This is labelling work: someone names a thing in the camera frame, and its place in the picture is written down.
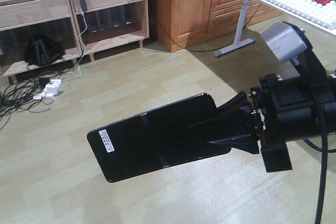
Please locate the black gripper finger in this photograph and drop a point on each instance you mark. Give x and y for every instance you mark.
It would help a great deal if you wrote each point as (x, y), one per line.
(238, 102)
(230, 129)

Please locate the black smartphone with sticker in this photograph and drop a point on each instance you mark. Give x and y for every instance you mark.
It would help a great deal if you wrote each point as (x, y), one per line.
(153, 140)

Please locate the white desk with metal leg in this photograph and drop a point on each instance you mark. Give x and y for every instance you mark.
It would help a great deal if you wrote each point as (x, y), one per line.
(238, 42)

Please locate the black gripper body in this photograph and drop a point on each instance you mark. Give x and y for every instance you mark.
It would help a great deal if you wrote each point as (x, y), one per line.
(273, 149)

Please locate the orange wooden drawer cabinet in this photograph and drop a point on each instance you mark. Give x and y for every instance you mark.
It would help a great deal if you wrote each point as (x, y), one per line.
(179, 24)

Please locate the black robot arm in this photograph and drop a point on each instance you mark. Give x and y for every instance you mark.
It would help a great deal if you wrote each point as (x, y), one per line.
(305, 104)

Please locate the black pyramid device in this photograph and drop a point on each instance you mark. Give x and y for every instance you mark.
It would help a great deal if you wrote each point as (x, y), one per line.
(42, 51)

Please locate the white power strip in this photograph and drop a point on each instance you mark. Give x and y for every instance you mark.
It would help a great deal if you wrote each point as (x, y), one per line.
(51, 88)

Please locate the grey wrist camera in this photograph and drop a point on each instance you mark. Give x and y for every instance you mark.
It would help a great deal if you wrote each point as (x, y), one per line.
(286, 41)

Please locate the wooden shelf cabinet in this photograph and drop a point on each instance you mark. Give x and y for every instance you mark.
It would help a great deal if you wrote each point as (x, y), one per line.
(106, 24)

